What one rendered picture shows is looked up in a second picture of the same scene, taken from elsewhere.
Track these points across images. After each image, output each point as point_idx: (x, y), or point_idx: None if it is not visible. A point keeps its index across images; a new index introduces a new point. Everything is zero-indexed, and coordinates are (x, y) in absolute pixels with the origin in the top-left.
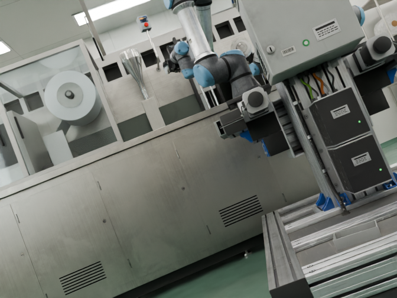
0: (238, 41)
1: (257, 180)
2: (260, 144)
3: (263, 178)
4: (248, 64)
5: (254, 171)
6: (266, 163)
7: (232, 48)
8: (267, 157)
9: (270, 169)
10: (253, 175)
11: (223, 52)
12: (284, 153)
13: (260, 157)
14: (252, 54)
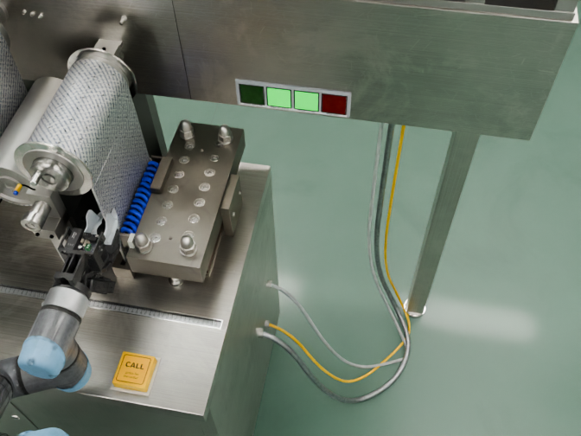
0: (44, 155)
1: (9, 427)
2: (19, 409)
3: (22, 430)
4: (54, 237)
5: (3, 420)
6: (32, 425)
7: (20, 159)
8: (35, 422)
9: (40, 429)
10: (2, 423)
11: (79, 11)
12: (74, 432)
13: (17, 419)
14: (62, 238)
